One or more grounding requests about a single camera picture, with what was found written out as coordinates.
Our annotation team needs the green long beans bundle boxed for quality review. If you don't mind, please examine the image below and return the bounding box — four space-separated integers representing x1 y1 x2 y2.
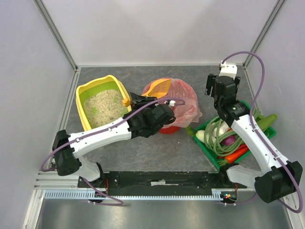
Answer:
203 107 262 155

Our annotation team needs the orange litter scoop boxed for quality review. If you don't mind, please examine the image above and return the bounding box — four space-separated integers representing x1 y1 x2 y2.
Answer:
122 78 172 107

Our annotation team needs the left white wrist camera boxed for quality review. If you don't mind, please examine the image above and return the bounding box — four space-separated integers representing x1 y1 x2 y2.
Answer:
165 100 176 111

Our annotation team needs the cat litter sand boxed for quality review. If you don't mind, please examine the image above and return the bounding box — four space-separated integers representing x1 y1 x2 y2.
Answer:
84 89 128 129

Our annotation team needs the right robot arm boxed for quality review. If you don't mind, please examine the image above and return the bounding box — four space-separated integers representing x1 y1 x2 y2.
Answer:
205 74 303 203

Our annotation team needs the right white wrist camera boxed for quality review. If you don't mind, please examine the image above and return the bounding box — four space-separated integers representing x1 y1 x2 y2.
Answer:
219 62 238 79

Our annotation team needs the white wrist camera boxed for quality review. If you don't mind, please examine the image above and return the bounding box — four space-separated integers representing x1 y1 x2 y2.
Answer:
219 62 238 79
165 100 176 111

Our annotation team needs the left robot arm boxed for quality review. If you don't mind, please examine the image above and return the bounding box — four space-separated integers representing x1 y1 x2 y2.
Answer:
53 93 176 182

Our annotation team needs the purple onion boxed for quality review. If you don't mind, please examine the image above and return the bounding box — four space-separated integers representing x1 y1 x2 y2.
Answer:
221 135 236 146

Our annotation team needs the orange carrot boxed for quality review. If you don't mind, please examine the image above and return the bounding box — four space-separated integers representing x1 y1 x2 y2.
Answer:
217 144 248 167

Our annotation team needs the green leafy vegetable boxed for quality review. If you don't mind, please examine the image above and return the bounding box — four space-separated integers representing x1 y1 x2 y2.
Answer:
257 114 278 132

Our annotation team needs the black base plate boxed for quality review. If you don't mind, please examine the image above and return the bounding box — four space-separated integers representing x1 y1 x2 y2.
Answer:
89 171 245 191

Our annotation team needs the pink plastic bin liner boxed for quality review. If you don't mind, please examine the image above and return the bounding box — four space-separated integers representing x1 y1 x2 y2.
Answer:
142 77 203 128

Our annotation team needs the yellow litter box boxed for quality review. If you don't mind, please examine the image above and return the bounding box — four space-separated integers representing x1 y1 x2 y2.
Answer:
76 75 131 131

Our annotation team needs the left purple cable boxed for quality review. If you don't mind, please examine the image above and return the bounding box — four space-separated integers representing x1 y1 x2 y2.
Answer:
40 97 186 206

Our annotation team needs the red plastic waste basket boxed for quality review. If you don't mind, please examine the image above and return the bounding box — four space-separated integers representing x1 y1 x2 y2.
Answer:
142 77 198 135

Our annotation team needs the red chili pepper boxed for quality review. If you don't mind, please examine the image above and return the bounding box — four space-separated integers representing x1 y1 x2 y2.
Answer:
216 143 248 159

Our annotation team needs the grey slotted cable duct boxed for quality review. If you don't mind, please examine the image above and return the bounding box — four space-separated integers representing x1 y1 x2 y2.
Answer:
44 190 233 201

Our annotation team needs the white radish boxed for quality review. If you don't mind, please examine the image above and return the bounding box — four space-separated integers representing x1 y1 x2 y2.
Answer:
195 130 205 143

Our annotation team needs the green vegetable tray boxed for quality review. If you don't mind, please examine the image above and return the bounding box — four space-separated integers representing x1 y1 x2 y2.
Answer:
194 101 277 171

